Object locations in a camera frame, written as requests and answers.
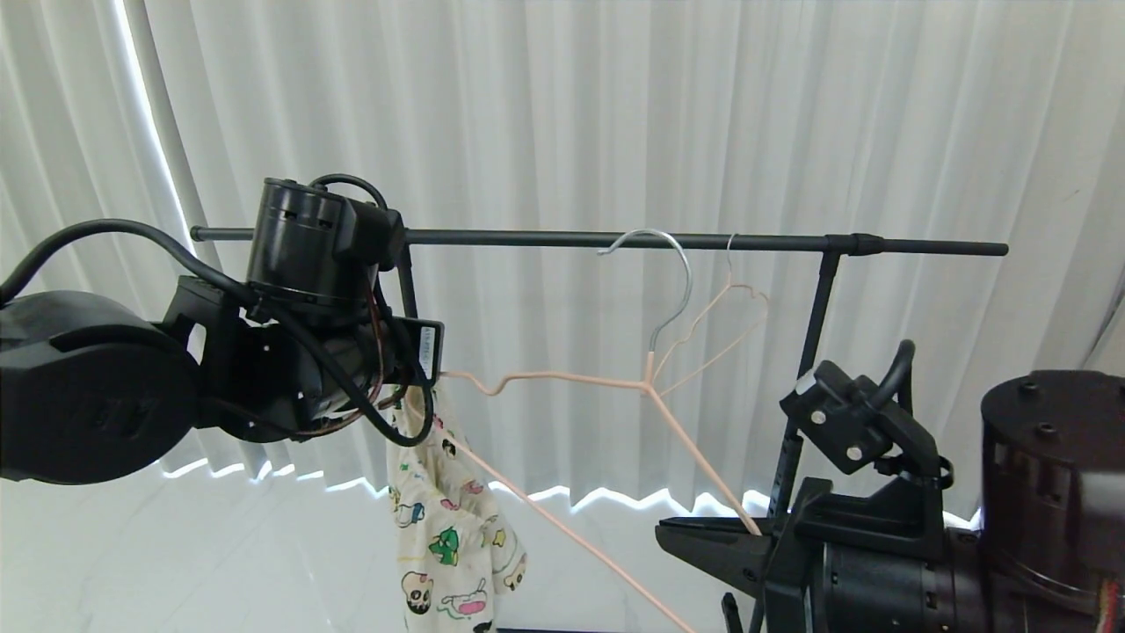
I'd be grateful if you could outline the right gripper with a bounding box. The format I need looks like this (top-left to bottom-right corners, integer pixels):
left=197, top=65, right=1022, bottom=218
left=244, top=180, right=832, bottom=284
left=763, top=477, right=990, bottom=633

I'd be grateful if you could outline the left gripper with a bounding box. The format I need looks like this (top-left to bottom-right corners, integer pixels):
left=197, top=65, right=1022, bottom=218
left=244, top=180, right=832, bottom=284
left=308, top=316, right=445, bottom=421

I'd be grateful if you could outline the pink clothes hanger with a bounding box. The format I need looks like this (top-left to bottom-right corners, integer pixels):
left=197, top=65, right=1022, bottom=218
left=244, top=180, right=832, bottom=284
left=439, top=229, right=766, bottom=633
left=655, top=233, right=772, bottom=397

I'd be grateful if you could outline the cream printed garment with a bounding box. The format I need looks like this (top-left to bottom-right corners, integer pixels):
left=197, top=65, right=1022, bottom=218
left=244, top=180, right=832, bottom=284
left=387, top=387, right=528, bottom=633

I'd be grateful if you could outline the black clothes rack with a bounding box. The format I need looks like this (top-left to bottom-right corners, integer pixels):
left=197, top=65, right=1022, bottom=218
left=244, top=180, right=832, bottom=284
left=191, top=226, right=1009, bottom=633

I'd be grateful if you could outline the white curtain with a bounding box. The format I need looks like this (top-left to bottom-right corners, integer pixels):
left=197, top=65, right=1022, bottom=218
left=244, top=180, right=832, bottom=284
left=0, top=0, right=1125, bottom=528

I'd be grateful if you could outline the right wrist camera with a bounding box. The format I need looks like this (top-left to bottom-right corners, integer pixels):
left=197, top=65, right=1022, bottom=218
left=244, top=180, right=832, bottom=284
left=780, top=338, right=956, bottom=533

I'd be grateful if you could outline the black cable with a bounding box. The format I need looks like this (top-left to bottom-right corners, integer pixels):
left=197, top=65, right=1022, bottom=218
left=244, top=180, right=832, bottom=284
left=0, top=218, right=436, bottom=447

